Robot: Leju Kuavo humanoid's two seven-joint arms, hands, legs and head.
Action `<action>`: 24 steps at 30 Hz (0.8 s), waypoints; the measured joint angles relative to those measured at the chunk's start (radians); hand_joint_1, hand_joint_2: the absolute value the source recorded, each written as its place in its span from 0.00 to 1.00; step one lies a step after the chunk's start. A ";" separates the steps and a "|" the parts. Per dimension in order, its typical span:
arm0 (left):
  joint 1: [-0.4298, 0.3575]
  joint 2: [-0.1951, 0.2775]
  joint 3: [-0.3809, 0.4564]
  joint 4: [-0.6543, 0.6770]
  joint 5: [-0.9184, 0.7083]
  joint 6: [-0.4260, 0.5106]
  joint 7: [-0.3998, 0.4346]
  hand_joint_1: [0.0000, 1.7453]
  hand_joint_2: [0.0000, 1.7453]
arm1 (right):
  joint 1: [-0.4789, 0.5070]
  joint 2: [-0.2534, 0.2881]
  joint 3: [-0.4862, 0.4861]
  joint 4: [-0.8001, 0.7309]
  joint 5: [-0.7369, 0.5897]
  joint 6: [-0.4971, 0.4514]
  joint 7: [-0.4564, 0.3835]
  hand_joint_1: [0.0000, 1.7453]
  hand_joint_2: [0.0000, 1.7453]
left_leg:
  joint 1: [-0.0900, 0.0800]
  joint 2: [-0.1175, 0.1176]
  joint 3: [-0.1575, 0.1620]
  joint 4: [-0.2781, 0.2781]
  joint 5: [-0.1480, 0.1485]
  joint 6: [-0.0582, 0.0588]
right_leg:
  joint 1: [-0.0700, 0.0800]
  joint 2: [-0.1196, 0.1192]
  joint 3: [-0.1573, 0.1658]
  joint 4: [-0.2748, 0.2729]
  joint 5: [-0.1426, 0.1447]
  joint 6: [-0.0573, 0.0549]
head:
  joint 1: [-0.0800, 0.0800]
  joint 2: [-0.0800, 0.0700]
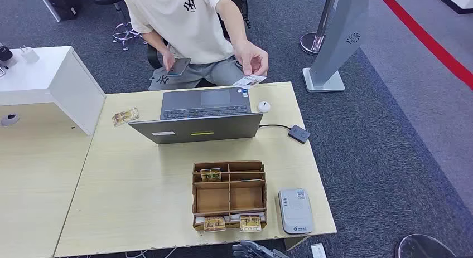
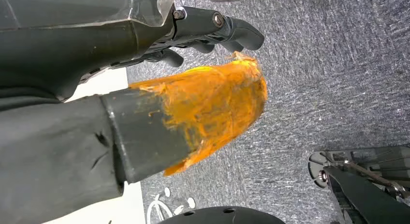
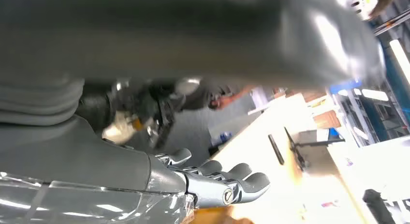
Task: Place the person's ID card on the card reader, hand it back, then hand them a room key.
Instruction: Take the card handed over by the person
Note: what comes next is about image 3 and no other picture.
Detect black square card reader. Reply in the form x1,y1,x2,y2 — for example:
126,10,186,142
268,134,285,166

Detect grey laptop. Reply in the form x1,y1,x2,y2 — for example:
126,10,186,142
283,126,346,171

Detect white desk cabinet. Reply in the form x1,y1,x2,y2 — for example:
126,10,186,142
326,134,410,204

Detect black desktop device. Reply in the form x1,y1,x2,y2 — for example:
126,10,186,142
363,189,396,224

